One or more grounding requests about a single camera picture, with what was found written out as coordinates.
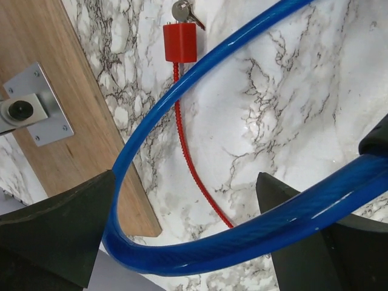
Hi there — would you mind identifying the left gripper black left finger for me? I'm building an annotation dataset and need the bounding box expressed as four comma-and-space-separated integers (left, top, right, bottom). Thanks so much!
1, 170, 115, 290

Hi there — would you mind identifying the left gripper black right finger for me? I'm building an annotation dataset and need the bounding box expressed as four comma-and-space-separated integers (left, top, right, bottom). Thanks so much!
256, 172, 388, 291

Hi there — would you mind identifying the blue cable lock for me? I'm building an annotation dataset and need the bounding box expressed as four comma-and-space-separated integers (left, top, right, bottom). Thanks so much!
102, 1, 387, 276

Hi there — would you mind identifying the red cable seal lock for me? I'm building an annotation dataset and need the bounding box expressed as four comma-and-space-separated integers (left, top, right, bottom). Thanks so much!
163, 22, 233, 228

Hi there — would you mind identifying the wooden board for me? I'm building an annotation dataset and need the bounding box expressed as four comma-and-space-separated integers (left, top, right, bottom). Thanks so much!
0, 0, 162, 238

